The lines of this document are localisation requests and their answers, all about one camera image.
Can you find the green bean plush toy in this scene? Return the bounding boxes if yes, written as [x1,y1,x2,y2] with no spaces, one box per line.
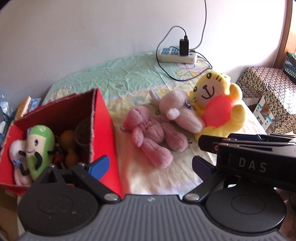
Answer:
[26,125,55,181]

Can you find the pink teddy bear plush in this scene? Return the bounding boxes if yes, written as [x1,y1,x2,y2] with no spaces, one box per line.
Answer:
[123,105,188,169]

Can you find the white rabbit plush blue bow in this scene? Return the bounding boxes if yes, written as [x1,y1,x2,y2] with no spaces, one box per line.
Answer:
[149,90,205,134]

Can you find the yellow tiger plush toy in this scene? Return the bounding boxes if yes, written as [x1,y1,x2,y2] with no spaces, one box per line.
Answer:
[189,70,246,140]

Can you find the red cardboard box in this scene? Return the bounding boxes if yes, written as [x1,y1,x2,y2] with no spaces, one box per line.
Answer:
[1,89,122,196]

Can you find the white blue folding stool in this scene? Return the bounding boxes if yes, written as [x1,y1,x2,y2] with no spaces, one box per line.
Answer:
[243,96,275,133]

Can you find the small white rabbit plush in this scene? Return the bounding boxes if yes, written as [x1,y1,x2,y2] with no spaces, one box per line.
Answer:
[9,140,33,187]

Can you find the floral brown cloth cover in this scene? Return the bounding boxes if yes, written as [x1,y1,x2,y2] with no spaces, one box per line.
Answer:
[236,66,295,133]

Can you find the cartoon print bed sheet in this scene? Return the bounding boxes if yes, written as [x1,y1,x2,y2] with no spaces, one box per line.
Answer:
[43,51,266,195]

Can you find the yellow book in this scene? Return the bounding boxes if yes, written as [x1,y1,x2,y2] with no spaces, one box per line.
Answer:
[15,96,31,120]

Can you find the blue plastic bag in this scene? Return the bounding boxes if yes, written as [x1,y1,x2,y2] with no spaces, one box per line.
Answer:
[0,94,13,121]

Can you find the white power strip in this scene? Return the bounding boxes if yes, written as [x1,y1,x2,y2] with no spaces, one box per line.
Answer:
[157,47,198,64]

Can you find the black charger adapter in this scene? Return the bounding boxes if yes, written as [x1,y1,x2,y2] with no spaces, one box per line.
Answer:
[179,35,189,56]

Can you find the black charger cable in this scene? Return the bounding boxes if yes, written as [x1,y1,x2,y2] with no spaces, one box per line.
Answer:
[155,25,213,82]

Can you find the grey power strip cord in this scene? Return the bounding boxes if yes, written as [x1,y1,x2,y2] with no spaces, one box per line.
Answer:
[189,0,207,52]

